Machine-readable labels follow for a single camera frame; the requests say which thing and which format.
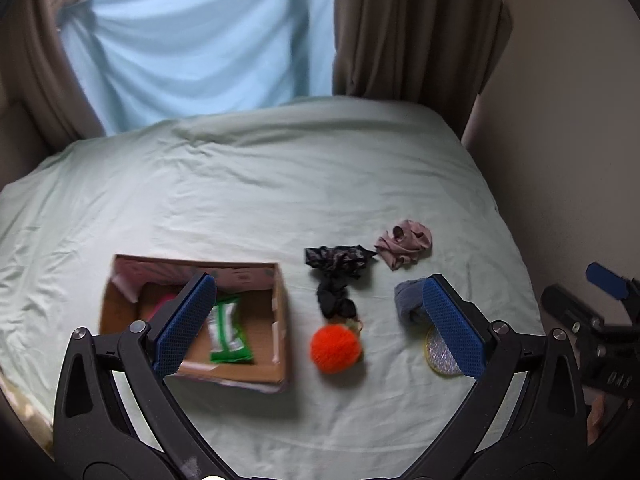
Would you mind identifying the person's right hand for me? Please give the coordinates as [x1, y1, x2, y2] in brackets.
[587, 394, 609, 444]

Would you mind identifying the green snack packet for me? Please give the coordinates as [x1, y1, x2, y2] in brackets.
[207, 296, 252, 364]

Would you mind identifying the glittery round pad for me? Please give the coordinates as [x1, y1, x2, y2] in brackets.
[424, 327, 469, 377]

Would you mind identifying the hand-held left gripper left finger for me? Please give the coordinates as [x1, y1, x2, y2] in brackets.
[52, 273, 236, 480]

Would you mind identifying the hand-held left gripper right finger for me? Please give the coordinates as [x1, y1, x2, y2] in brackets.
[400, 274, 587, 480]

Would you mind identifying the black patterned scrunchie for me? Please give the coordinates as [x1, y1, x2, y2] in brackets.
[305, 243, 377, 281]

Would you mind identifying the cardboard box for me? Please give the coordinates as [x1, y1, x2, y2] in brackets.
[99, 254, 291, 394]

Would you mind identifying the brown curtain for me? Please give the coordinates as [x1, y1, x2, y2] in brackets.
[331, 0, 514, 141]
[0, 0, 109, 154]

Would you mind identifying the black cloth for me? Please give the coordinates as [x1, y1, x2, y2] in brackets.
[316, 275, 357, 320]

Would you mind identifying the pink cloth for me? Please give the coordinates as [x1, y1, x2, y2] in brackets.
[375, 219, 434, 272]

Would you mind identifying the orange pompom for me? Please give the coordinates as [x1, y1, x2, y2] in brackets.
[310, 321, 366, 375]

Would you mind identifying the light blue hanging cloth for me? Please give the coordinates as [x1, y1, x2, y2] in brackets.
[59, 0, 337, 136]

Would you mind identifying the light green bed sheet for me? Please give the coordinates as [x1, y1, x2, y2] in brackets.
[0, 96, 547, 480]

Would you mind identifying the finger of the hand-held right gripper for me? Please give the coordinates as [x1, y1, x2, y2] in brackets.
[541, 284, 604, 334]
[586, 261, 632, 302]

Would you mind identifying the blue-grey cloth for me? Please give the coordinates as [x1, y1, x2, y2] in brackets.
[394, 280, 431, 325]

